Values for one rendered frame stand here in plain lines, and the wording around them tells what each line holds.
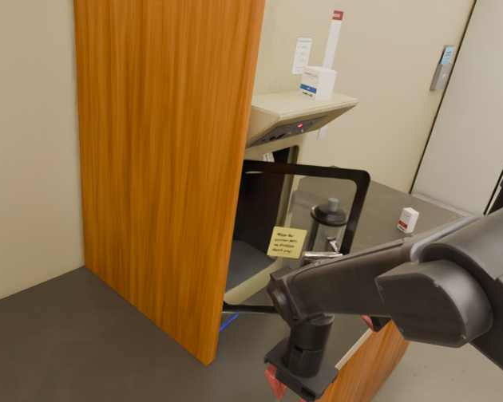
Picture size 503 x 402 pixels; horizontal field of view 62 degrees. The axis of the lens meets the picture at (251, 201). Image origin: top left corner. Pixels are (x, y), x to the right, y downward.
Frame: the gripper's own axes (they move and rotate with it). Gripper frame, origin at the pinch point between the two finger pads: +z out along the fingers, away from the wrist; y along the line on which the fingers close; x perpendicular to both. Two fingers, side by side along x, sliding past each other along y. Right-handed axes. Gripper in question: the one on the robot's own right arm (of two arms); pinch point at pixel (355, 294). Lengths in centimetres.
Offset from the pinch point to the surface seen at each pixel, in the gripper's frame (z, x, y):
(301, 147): 9.6, -5.7, 37.9
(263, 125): -11, 18, 49
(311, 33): -3, -7, 63
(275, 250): 3.1, 16.0, 20.5
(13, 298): 45, 66, 28
